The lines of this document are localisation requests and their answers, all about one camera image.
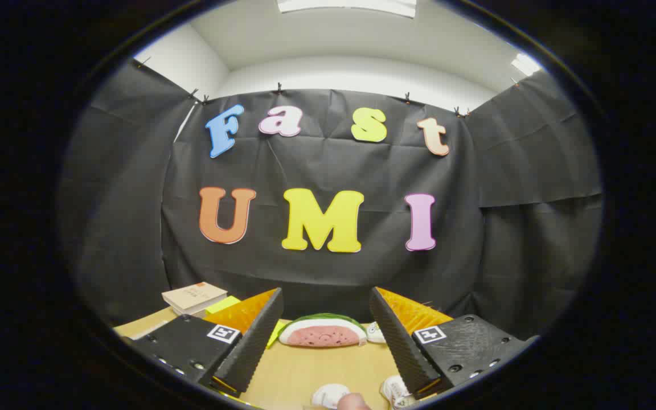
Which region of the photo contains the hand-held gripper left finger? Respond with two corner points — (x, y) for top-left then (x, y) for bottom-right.
(129, 288), (284, 398)

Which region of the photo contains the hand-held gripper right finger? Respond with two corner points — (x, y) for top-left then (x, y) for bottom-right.
(369, 286), (539, 399)

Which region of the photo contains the white shoe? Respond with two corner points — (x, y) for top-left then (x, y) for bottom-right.
(312, 383), (351, 409)
(380, 374), (420, 409)

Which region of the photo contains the yellow book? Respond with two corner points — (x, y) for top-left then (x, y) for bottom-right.
(206, 295), (287, 349)

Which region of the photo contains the watermelon slice plush toy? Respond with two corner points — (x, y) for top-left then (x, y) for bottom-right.
(278, 313), (368, 348)

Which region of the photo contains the beige book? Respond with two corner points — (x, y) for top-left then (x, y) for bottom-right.
(162, 282), (228, 313)

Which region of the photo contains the small ceiling light panel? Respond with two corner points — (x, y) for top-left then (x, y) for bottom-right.
(511, 53), (543, 76)

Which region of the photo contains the long ceiling light panel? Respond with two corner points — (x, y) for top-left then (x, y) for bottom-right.
(277, 0), (417, 19)

